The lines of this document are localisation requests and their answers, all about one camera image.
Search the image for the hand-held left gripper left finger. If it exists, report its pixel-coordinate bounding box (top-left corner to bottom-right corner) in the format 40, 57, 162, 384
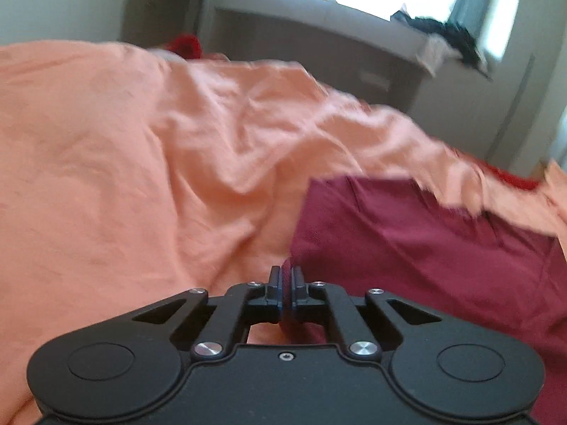
118, 266, 284, 360

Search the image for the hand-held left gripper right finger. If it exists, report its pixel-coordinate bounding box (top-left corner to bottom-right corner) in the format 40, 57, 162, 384
290, 266, 444, 360

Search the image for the maroon garment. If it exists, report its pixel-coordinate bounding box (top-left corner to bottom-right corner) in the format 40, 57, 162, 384
278, 176, 567, 425

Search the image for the pile of dark clothes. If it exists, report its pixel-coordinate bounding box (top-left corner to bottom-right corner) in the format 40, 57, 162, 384
390, 9, 493, 78

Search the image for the orange blanket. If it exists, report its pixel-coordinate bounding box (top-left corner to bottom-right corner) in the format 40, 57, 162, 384
0, 42, 567, 425

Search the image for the grey bay window ledge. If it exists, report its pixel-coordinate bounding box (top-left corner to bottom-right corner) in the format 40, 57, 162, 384
199, 0, 499, 164

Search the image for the white cloth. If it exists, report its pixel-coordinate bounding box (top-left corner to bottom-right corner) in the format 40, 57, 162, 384
415, 34, 455, 74

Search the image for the grey wardrobe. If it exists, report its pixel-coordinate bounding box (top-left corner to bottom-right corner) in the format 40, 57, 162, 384
123, 0, 210, 50

